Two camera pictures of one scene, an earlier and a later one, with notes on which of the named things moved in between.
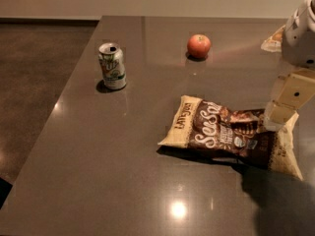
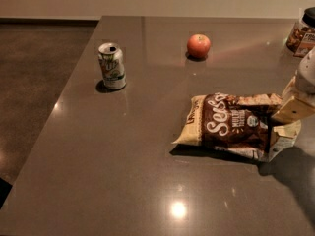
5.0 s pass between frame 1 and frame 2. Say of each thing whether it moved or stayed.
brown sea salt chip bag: moved
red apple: stayed
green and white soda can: stayed
